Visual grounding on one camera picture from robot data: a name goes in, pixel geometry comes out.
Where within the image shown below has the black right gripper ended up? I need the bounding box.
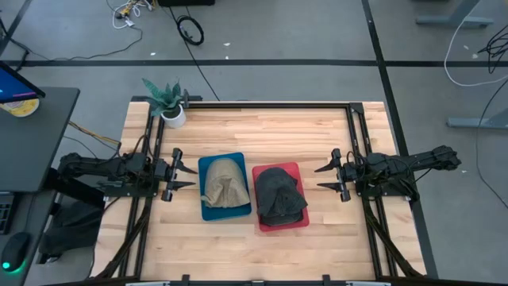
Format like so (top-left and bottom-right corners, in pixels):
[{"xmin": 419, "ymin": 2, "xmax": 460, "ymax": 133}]
[{"xmin": 314, "ymin": 148, "xmax": 357, "ymax": 203}]

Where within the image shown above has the black box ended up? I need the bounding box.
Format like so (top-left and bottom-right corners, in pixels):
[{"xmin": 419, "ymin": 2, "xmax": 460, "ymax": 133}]
[{"xmin": 157, "ymin": 0, "xmax": 216, "ymax": 7}]

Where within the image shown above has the yellow cable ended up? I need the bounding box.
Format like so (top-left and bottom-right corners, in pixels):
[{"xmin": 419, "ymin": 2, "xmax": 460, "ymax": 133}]
[{"xmin": 67, "ymin": 120, "xmax": 121, "ymax": 146}]

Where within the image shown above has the white cable bundle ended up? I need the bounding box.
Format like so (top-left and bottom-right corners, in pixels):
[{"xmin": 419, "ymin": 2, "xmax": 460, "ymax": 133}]
[{"xmin": 105, "ymin": 0, "xmax": 156, "ymax": 30}]

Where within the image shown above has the black desk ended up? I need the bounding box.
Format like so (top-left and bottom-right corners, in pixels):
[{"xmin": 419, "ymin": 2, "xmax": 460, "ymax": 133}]
[{"xmin": 0, "ymin": 86, "xmax": 81, "ymax": 194}]

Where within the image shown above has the red plastic tray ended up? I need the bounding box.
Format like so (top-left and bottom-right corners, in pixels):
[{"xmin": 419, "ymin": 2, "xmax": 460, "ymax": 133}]
[{"xmin": 251, "ymin": 160, "xmax": 311, "ymax": 233}]

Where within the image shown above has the black bag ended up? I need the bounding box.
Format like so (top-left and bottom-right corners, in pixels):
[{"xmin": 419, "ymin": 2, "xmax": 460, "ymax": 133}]
[{"xmin": 38, "ymin": 197, "xmax": 106, "ymax": 260}]

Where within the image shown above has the tangled black cable bundle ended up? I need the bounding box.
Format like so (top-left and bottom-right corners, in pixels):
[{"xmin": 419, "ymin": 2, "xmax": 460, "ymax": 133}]
[{"xmin": 477, "ymin": 24, "xmax": 508, "ymax": 75}]

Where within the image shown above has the thin black floor cable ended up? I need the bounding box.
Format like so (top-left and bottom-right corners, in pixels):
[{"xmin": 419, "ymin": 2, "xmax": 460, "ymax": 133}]
[{"xmin": 0, "ymin": 15, "xmax": 144, "ymax": 72}]

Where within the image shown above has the black monitor with blue screen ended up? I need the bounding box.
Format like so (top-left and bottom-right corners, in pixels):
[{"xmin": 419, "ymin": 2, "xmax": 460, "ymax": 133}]
[{"xmin": 0, "ymin": 60, "xmax": 46, "ymax": 105}]

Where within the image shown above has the black keyboard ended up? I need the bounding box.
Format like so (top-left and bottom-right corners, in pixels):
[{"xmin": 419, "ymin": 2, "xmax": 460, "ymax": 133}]
[{"xmin": 0, "ymin": 191, "xmax": 17, "ymax": 235}]

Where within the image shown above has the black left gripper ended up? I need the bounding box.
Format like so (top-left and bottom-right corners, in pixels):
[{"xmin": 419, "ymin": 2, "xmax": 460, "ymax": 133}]
[{"xmin": 155, "ymin": 148, "xmax": 198, "ymax": 203}]

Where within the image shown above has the yellow round disc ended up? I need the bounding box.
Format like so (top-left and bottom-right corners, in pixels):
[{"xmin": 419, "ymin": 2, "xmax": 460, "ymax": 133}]
[{"xmin": 0, "ymin": 98, "xmax": 40, "ymax": 118}]

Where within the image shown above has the long black floor cable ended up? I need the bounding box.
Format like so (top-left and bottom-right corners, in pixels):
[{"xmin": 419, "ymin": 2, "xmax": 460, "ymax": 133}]
[{"xmin": 475, "ymin": 78, "xmax": 508, "ymax": 211}]

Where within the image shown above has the black computer mouse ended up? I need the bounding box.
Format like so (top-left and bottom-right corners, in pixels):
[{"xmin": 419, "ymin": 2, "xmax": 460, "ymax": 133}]
[{"xmin": 0, "ymin": 231, "xmax": 32, "ymax": 273}]

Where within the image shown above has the blue plastic tray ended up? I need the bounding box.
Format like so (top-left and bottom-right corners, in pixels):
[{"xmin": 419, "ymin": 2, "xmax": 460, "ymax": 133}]
[{"xmin": 197, "ymin": 152, "xmax": 253, "ymax": 222}]

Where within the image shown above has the coiled black cable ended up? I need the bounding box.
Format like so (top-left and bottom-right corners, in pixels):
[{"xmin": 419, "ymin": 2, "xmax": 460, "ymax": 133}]
[{"xmin": 168, "ymin": 6, "xmax": 221, "ymax": 102}]

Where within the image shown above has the long white cable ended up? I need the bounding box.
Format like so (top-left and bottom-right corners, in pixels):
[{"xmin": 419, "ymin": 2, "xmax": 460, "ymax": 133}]
[{"xmin": 443, "ymin": 0, "xmax": 508, "ymax": 88}]

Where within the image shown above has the grey table foot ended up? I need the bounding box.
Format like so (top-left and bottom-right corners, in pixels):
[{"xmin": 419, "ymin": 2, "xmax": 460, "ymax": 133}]
[
  {"xmin": 446, "ymin": 108, "xmax": 508, "ymax": 130},
  {"xmin": 415, "ymin": 0, "xmax": 495, "ymax": 29}
]

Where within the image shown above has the black aluminium table frame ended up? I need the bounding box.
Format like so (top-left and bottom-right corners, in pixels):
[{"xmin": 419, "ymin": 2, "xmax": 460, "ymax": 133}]
[{"xmin": 90, "ymin": 94, "xmax": 426, "ymax": 286}]

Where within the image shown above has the green plant in white pot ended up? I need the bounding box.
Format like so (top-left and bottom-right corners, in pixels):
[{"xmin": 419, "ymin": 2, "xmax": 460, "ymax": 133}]
[{"xmin": 141, "ymin": 77, "xmax": 187, "ymax": 127}]

